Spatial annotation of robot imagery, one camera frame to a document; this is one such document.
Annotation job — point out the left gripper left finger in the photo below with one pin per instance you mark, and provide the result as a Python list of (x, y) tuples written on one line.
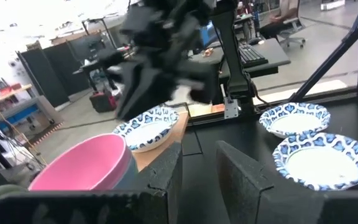
[(104, 208)]

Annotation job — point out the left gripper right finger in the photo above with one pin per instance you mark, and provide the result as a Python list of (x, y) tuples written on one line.
[(244, 193)]

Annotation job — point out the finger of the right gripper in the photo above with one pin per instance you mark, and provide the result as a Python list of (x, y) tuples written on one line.
[(141, 90), (204, 74)]

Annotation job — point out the blue plastic bowl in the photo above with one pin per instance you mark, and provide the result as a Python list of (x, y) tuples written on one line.
[(130, 174)]

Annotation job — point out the blue patterned paper bowl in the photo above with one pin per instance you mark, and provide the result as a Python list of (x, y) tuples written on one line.
[(322, 165), (294, 123), (148, 133)]

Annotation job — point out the pink plastic bowl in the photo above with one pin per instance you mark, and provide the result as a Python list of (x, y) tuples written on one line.
[(82, 165)]

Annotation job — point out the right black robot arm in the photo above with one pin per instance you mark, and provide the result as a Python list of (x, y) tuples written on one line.
[(232, 62)]

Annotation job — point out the red and black bag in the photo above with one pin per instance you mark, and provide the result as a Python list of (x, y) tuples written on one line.
[(102, 101)]

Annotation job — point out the black computer keyboard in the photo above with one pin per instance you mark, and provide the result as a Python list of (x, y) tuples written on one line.
[(252, 56)]

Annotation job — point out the grey office desk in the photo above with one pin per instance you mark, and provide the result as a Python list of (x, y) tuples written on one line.
[(275, 53)]

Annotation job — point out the person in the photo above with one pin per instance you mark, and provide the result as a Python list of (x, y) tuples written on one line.
[(278, 21)]

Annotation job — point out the grey office chair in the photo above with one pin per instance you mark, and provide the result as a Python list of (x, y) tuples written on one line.
[(294, 28)]

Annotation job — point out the grey workbench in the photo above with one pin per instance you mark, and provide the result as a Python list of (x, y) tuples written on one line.
[(20, 109)]

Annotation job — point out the grey metal bracket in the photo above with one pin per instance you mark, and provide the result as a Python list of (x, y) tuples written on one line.
[(231, 109)]

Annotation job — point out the black partition wall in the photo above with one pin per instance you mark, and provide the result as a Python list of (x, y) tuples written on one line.
[(54, 74)]

